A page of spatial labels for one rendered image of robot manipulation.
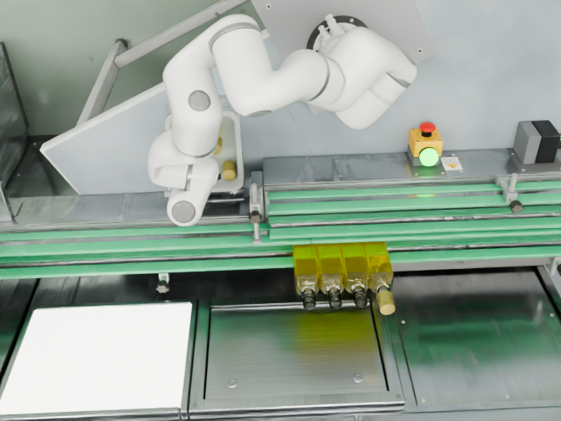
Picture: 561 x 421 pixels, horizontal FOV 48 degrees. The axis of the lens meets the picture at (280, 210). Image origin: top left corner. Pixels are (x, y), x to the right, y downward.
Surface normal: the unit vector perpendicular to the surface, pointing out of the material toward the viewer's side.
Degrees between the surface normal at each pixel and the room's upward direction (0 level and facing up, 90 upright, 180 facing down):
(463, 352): 91
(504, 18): 0
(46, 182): 90
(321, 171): 90
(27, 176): 90
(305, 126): 0
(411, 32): 3
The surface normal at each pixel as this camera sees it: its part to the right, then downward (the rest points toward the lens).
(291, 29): 0.08, 0.58
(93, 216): -0.03, -0.80
